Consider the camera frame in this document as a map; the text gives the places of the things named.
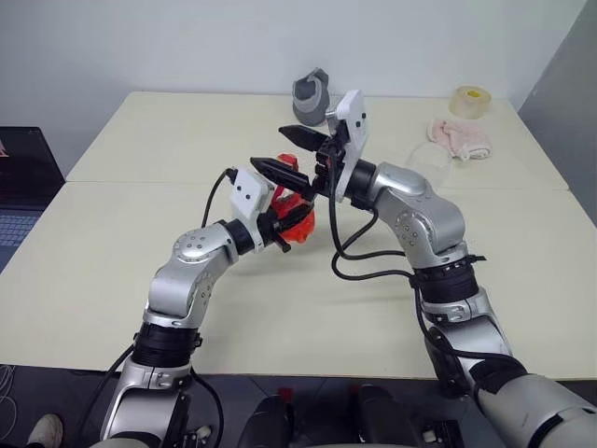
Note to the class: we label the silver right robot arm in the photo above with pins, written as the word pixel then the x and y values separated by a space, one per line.
pixel 420 196

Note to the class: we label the pink cloth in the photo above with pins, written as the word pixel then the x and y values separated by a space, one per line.
pixel 462 135

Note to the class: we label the clear bottle with red drink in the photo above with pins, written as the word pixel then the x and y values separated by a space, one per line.
pixel 303 231

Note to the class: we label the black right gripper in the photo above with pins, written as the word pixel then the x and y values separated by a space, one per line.
pixel 329 163

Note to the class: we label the grey fabric cap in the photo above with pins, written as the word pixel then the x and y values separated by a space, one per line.
pixel 310 105

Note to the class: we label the dark laptop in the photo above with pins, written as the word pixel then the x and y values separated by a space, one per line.
pixel 23 186

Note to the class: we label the translucent tape roll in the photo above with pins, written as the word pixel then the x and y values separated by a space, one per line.
pixel 471 102

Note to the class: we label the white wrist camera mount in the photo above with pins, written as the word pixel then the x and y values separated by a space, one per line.
pixel 249 191
pixel 354 121

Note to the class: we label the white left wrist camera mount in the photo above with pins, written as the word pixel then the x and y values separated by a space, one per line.
pixel 249 191

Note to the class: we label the white shoe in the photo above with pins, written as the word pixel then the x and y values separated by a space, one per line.
pixel 44 429

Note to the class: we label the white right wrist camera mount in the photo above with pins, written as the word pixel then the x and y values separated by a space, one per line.
pixel 354 121

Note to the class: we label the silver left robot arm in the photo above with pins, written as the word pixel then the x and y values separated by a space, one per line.
pixel 186 289

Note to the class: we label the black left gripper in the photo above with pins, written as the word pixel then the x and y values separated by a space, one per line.
pixel 269 226

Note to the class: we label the red bottle cap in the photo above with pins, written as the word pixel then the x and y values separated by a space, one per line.
pixel 288 159

